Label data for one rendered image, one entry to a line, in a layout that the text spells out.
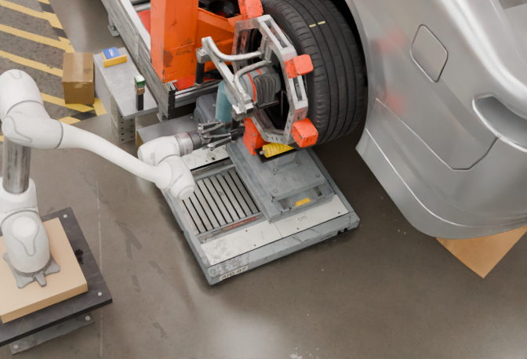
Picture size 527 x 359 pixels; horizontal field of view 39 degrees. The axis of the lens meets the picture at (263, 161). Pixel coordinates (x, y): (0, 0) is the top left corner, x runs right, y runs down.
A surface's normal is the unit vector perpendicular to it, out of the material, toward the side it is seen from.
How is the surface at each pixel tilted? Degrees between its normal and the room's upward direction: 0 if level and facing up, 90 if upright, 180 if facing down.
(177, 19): 90
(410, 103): 90
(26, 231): 5
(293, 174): 0
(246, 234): 0
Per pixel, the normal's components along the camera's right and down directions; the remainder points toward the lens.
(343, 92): 0.47, 0.36
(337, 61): 0.39, 0.00
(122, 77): 0.13, -0.61
